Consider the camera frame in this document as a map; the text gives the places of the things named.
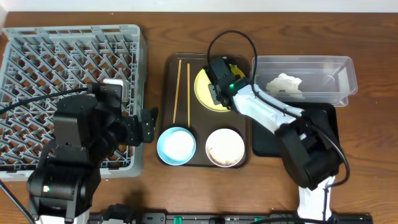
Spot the dark brown serving tray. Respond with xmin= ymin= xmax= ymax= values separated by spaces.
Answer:
xmin=160 ymin=54 xmax=250 ymax=169

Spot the white bowl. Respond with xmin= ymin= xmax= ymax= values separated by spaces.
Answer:
xmin=205 ymin=128 xmax=245 ymax=167

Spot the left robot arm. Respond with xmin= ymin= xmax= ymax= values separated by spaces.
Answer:
xmin=27 ymin=83 xmax=159 ymax=223

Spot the black waste tray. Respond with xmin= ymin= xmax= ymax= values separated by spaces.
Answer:
xmin=252 ymin=102 xmax=340 ymax=157

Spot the grey dishwasher rack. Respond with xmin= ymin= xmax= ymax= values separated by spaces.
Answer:
xmin=1 ymin=24 xmax=147 ymax=182

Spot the white tissue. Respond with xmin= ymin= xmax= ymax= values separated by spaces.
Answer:
xmin=266 ymin=73 xmax=302 ymax=94

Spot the clear plastic bin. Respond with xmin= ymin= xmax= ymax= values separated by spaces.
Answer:
xmin=252 ymin=55 xmax=358 ymax=106

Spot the yellow plate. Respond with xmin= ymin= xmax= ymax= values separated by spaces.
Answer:
xmin=193 ymin=69 xmax=229 ymax=113

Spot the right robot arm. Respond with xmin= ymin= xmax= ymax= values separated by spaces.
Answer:
xmin=203 ymin=57 xmax=350 ymax=223

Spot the light blue bowl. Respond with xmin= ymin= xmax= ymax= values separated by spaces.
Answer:
xmin=157 ymin=127 xmax=197 ymax=166

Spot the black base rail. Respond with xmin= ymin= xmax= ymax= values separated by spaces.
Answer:
xmin=86 ymin=203 xmax=374 ymax=224

